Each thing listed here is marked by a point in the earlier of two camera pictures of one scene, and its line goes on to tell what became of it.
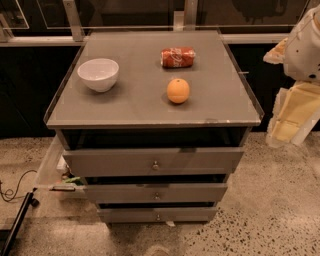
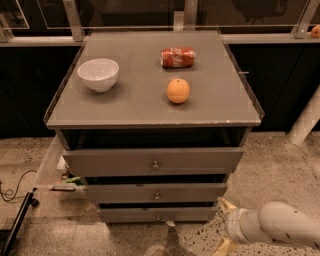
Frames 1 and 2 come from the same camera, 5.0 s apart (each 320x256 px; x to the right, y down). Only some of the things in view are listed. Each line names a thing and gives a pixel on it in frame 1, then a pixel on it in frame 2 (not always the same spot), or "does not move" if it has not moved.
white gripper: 302,55 -> 232,222
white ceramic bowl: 100,74 does not move
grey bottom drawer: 171,216 does not move
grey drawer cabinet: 152,123 does not move
